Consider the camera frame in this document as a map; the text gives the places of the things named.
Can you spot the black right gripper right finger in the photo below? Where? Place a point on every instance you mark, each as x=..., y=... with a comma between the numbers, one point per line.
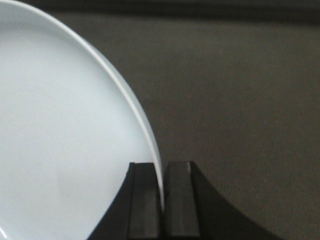
x=195, y=210

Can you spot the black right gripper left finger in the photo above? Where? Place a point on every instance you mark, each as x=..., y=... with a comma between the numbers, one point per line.
x=135, y=213

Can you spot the light blue round tray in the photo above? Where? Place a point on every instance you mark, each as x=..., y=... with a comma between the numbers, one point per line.
x=70, y=125

